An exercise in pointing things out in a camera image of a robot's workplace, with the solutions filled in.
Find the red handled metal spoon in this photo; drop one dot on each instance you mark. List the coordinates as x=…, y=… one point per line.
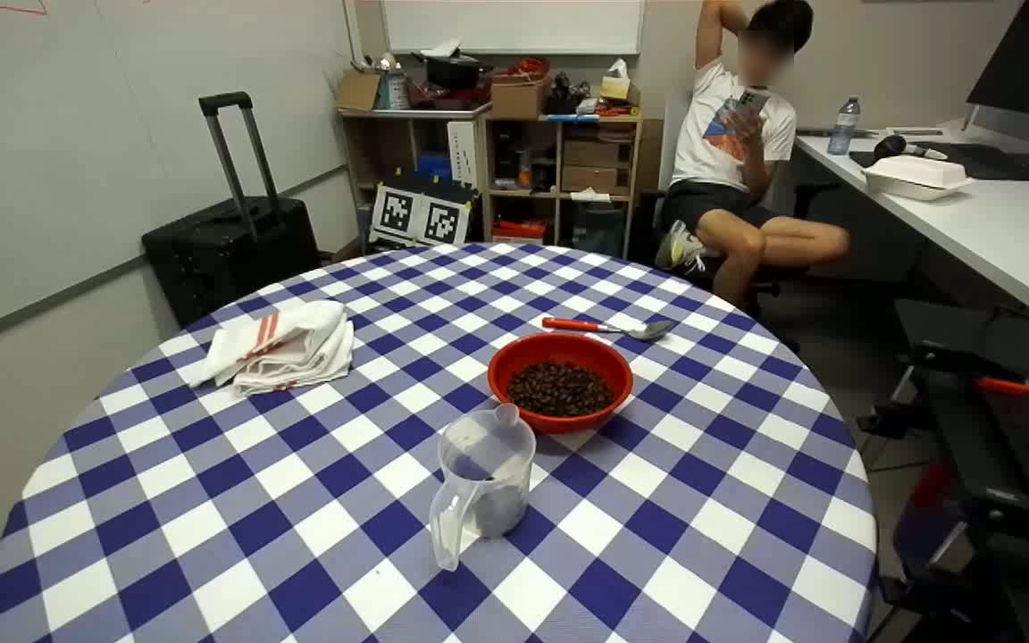
x=591, y=324

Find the red bowl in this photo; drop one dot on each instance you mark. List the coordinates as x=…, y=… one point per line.
x=603, y=358

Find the coffee beans in bowl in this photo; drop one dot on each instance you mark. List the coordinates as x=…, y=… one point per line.
x=554, y=386

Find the clear plastic jug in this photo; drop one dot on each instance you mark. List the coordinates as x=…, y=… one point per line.
x=485, y=464

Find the wooden shelving unit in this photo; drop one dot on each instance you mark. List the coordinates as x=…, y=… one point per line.
x=569, y=180

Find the fiducial marker board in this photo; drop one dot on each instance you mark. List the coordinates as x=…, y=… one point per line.
x=419, y=216

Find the white red striped cloth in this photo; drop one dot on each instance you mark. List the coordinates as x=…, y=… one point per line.
x=295, y=345

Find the blue white checkered tablecloth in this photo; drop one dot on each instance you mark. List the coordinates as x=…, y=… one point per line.
x=720, y=505

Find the cardboard box on shelf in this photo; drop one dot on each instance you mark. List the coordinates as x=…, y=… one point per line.
x=360, y=96

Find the black rolling suitcase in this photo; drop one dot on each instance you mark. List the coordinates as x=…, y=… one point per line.
x=229, y=249

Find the seated person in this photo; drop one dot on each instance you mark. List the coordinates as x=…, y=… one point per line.
x=728, y=155

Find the clear water bottle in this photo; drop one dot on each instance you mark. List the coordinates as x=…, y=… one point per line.
x=845, y=128

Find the white desk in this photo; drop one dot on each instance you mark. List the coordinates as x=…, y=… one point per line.
x=984, y=228

